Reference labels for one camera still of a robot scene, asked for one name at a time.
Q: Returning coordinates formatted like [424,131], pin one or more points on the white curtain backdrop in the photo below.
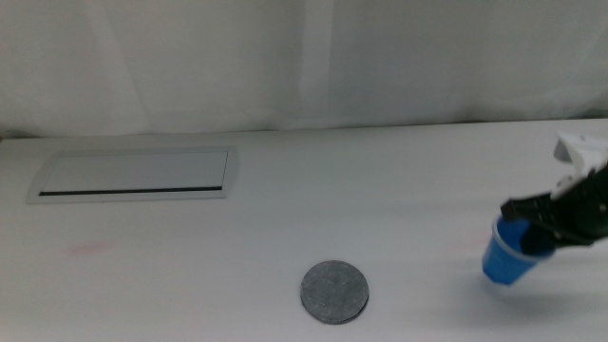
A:
[237,62]

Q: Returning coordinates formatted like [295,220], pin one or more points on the blue plastic cup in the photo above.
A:
[501,263]

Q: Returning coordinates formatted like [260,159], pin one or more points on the round grey cup mat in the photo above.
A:
[334,292]

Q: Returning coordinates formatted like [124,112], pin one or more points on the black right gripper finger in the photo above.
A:
[525,209]
[537,242]

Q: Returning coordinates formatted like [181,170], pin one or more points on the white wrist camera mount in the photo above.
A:
[582,154]

